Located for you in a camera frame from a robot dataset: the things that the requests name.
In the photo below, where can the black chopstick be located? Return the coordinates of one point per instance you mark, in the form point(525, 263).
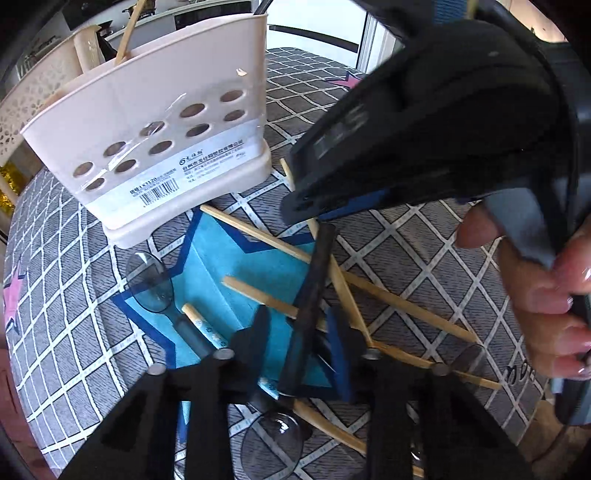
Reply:
point(305, 340)

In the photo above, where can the white perforated basket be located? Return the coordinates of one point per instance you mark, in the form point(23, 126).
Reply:
point(71, 58)

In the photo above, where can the white plastic utensil holder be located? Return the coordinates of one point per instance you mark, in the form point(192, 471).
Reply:
point(177, 123)

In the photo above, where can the bamboo chopstick in holder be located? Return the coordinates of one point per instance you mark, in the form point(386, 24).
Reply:
point(123, 45)

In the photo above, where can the blue patterned chopstick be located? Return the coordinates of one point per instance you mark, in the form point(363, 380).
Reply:
point(204, 327)

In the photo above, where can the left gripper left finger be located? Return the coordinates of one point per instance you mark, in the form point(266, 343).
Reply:
point(249, 345)

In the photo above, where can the bamboo chopstick crossing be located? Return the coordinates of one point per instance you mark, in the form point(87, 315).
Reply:
point(291, 312)

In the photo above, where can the grey checkered star tablecloth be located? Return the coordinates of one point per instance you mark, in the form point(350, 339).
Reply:
point(77, 343)

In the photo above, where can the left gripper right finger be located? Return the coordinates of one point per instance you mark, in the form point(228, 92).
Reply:
point(347, 346)

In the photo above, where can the long bamboo chopstick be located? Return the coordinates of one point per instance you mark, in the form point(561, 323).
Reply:
point(374, 290)

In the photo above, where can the clear grey plastic spoon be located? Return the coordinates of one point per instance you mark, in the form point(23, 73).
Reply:
point(152, 288)

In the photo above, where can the right hand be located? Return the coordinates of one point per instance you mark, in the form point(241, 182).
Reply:
point(541, 299)

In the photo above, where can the bamboo chopstick lower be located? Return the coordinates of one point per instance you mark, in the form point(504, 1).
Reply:
point(321, 417)

